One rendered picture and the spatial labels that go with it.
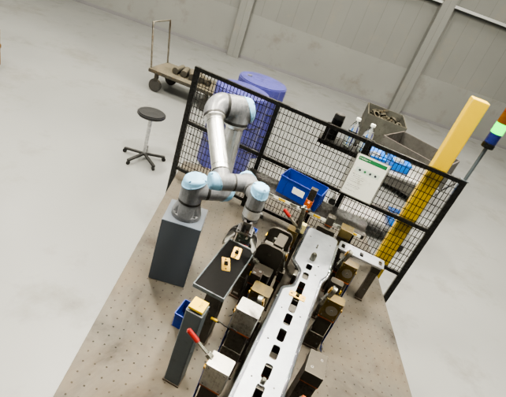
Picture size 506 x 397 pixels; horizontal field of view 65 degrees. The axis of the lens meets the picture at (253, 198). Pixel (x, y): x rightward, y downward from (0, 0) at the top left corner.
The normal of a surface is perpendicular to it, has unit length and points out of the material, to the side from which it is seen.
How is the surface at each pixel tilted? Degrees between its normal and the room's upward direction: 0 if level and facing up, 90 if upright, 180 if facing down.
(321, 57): 90
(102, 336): 0
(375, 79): 90
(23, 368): 0
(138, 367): 0
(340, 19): 90
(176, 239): 90
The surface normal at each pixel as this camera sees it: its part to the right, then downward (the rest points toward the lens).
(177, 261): -0.08, 0.50
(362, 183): -0.34, 0.40
